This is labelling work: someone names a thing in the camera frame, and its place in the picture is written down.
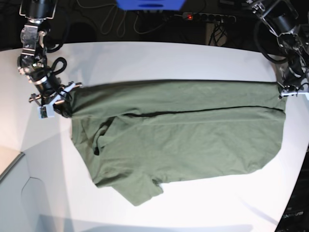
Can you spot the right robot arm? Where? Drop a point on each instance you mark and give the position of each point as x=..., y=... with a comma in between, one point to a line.
x=33, y=63

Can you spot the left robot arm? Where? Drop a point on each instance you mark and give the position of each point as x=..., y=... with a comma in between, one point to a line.
x=281, y=19

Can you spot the green t-shirt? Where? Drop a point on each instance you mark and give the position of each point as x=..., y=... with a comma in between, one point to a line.
x=136, y=136

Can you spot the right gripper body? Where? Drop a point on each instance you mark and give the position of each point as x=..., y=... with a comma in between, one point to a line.
x=48, y=85

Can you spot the black power strip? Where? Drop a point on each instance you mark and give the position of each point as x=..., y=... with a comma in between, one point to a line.
x=209, y=18

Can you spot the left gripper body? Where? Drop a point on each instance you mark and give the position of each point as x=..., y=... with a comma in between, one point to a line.
x=291, y=77

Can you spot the blue plastic bin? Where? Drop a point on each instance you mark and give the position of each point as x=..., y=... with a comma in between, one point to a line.
x=141, y=5

